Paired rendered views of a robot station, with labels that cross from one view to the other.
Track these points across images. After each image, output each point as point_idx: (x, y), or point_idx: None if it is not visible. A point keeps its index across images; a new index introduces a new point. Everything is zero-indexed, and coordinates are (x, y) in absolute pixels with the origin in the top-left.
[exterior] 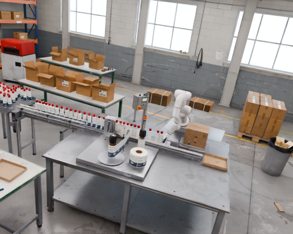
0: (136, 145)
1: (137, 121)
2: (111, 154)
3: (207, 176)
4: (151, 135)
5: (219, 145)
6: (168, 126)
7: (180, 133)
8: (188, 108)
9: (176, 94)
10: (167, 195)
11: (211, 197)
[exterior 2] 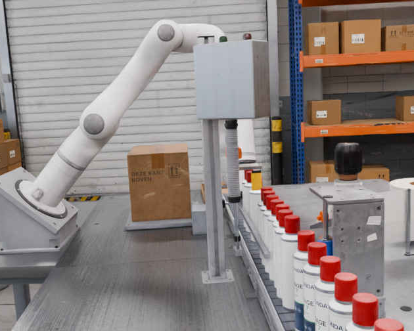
0: None
1: (16, 326)
2: None
3: (301, 194)
4: (245, 214)
5: (123, 199)
6: (35, 259)
7: (90, 236)
8: None
9: (180, 33)
10: None
11: (370, 186)
